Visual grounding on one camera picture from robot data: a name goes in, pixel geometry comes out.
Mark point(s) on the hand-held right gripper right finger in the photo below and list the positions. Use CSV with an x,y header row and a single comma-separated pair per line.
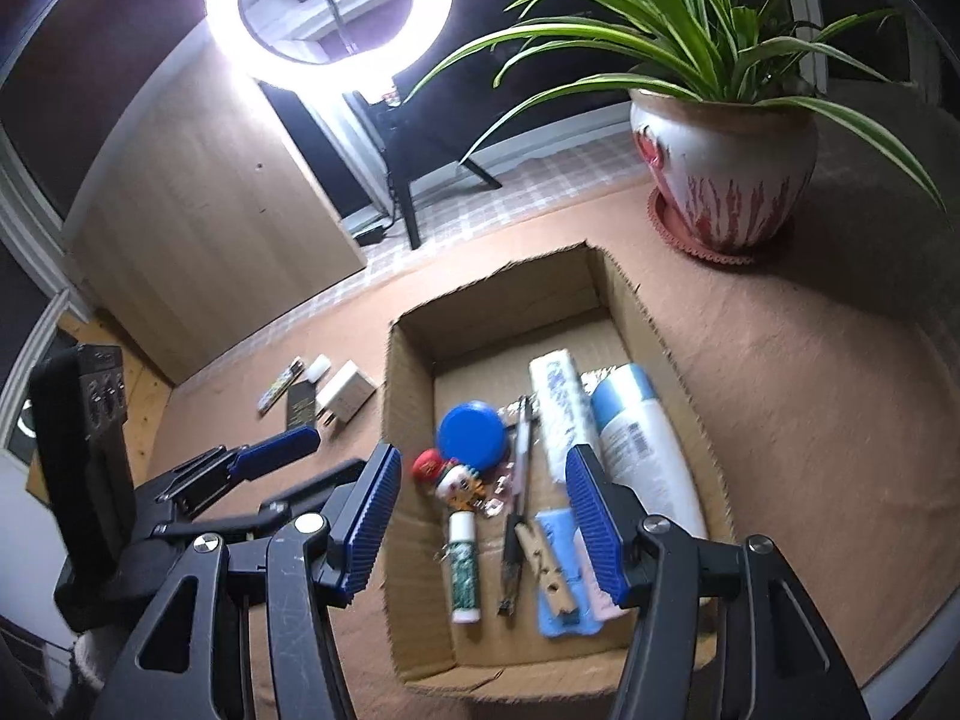
x,y
592,525

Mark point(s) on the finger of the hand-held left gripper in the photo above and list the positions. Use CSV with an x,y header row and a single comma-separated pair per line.
x,y
277,450
322,484

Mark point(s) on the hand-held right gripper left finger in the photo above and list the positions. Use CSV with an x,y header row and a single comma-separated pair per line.
x,y
371,517

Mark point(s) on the small red ball toy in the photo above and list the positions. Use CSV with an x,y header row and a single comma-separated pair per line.
x,y
429,466

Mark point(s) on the clear black gel pen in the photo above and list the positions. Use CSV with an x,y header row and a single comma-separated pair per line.
x,y
523,480

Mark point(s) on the green white glue stick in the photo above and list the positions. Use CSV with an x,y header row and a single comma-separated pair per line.
x,y
465,570

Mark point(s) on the blue round lid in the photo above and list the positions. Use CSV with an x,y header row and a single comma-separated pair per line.
x,y
469,435

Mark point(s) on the cardboard box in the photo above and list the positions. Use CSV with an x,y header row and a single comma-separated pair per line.
x,y
487,300

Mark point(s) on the dark blue card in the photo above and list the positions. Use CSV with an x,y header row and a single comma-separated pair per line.
x,y
304,409

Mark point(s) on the white yellow snack bar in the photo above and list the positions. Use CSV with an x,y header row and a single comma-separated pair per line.
x,y
281,388

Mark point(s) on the white bottle with blue top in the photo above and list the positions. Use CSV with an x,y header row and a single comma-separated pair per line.
x,y
645,457

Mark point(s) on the white plug charger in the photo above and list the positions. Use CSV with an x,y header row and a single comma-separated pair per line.
x,y
345,394

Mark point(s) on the white tube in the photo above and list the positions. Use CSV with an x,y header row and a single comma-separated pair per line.
x,y
559,412

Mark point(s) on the wooden board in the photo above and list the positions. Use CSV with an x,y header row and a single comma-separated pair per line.
x,y
210,225

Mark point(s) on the black power adapter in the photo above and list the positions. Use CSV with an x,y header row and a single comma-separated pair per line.
x,y
367,231

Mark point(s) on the brown felt mat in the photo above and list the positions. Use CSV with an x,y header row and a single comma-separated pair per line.
x,y
787,390

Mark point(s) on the black tripod stand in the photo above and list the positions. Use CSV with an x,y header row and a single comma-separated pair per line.
x,y
405,187

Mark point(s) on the red pot saucer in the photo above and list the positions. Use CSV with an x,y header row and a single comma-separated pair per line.
x,y
679,238

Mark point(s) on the white red flower pot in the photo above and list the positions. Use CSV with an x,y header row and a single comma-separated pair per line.
x,y
720,165

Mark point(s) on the green spider plant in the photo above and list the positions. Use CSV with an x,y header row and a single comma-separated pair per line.
x,y
705,37

